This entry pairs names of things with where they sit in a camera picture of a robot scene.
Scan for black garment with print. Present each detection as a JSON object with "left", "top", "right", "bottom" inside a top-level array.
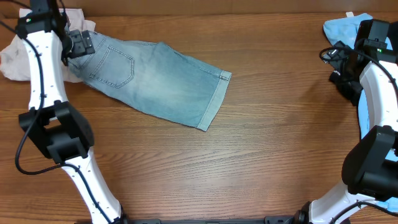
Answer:
[{"left": 329, "top": 70, "right": 363, "bottom": 106}]

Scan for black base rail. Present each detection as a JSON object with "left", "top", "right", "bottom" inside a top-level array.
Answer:
[{"left": 128, "top": 216, "right": 294, "bottom": 224}]

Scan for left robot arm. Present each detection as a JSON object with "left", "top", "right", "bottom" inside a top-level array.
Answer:
[{"left": 15, "top": 0, "right": 128, "bottom": 223}]

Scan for folded beige trousers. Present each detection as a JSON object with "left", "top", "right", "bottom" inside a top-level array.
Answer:
[{"left": 1, "top": 8, "right": 96, "bottom": 81}]

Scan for light blue denim shorts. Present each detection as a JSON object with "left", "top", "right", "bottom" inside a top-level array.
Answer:
[{"left": 69, "top": 32, "right": 232, "bottom": 131}]

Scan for light blue t-shirt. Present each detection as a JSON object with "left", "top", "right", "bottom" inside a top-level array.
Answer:
[{"left": 322, "top": 11, "right": 398, "bottom": 213}]

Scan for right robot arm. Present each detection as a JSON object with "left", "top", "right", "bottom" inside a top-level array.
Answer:
[{"left": 287, "top": 39, "right": 397, "bottom": 223}]

